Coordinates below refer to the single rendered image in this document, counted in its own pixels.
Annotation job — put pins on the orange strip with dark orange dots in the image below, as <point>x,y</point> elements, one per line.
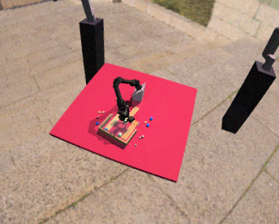
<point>135,123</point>

